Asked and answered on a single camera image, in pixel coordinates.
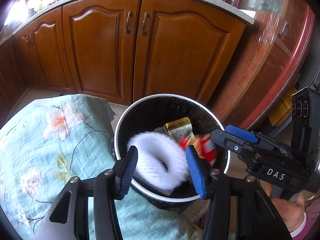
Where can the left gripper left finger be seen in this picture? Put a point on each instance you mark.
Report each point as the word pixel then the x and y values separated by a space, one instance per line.
pixel 67 217

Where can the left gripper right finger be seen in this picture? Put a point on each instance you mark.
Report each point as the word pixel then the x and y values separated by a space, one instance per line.
pixel 256 216

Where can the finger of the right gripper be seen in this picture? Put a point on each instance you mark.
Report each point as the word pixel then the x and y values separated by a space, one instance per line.
pixel 242 133
pixel 237 145

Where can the red snack wrapper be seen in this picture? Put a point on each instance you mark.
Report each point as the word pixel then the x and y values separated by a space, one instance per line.
pixel 205 148

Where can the white foam fruit net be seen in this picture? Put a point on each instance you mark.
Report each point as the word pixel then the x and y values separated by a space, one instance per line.
pixel 161 161

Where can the green drink pouch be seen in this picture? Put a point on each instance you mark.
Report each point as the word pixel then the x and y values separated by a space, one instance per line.
pixel 178 130

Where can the white rimmed black trash bin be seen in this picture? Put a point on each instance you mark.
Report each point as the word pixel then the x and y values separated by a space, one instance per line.
pixel 150 113

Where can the wooden lower kitchen cabinets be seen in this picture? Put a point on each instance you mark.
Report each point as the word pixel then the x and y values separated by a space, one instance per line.
pixel 121 50

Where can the person's right hand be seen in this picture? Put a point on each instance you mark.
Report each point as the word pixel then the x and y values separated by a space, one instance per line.
pixel 291 213

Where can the glass display cabinet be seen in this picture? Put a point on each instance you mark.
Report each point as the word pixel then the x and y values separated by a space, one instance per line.
pixel 266 61

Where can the light blue floral tablecloth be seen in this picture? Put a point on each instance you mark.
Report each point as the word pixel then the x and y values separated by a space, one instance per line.
pixel 51 140

